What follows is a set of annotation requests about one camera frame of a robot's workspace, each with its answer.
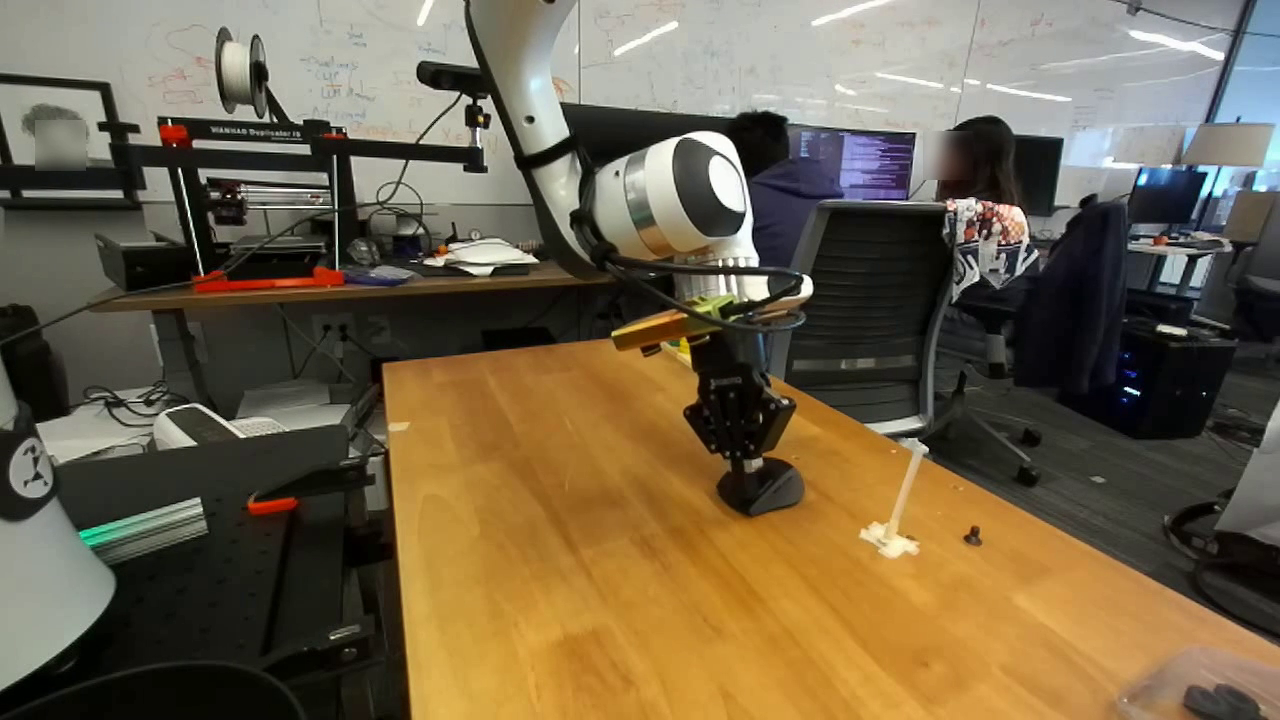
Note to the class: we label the orange and black clamp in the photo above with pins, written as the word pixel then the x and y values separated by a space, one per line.
pixel 272 504

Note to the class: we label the white lamp shade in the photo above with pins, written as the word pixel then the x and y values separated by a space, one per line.
pixel 1228 145

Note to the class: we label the black monitor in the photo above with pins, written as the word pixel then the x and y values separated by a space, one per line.
pixel 610 130
pixel 1165 195
pixel 1040 175

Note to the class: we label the black computer mouse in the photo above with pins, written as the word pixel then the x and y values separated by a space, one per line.
pixel 762 494

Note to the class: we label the white desk device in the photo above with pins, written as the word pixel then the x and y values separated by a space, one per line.
pixel 200 425

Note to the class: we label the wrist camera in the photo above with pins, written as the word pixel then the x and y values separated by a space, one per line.
pixel 665 326

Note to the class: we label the blue flat object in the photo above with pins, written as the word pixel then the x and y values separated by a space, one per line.
pixel 380 274

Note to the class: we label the white filament spool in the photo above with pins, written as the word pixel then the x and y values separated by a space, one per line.
pixel 240 72

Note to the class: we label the black computer tower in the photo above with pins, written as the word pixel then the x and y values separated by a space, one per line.
pixel 1160 385

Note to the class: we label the monitor with lit screen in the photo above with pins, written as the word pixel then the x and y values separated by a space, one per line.
pixel 860 160

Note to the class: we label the office chair with dark jacket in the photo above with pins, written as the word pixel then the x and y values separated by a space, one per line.
pixel 1075 300

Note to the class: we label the aluminium rail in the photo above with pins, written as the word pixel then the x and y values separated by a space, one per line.
pixel 150 528

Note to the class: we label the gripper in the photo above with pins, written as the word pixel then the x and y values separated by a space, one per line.
pixel 735 375

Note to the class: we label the black and orange 3D printer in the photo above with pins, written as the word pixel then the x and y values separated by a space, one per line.
pixel 250 200

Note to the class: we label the camera on mount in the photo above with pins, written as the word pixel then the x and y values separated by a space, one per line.
pixel 450 78

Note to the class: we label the heap of white papers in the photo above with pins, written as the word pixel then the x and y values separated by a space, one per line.
pixel 480 255

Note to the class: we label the wall socket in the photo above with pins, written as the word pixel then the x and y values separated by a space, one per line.
pixel 378 329
pixel 333 328

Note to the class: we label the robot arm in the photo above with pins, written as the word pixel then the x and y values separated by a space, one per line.
pixel 520 90

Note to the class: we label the person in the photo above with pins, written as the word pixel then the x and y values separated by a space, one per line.
pixel 985 170
pixel 790 200

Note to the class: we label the white plastic printed part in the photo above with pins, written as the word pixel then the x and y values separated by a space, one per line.
pixel 888 540

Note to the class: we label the wooden desk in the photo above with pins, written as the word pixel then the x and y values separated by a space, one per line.
pixel 400 288

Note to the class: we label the clear plastic container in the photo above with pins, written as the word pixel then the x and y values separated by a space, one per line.
pixel 1200 685

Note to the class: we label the black picture frame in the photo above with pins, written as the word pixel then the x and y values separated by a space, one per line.
pixel 60 140

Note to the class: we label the grey office chair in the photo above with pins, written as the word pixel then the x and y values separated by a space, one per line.
pixel 870 300

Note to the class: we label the black bag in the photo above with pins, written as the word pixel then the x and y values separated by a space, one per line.
pixel 30 360

